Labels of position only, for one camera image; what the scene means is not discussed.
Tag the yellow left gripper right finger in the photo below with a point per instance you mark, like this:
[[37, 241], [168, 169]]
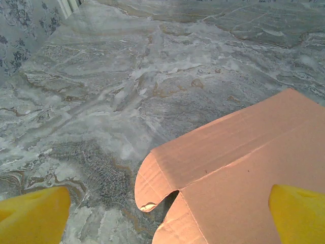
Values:
[[302, 218]]

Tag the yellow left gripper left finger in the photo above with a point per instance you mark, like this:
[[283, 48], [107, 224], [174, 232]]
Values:
[[33, 216]]

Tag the brown cardboard paper box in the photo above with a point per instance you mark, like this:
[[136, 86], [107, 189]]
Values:
[[236, 165]]

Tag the aluminium frame corner post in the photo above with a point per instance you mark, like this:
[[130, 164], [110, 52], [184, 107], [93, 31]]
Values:
[[68, 7]]

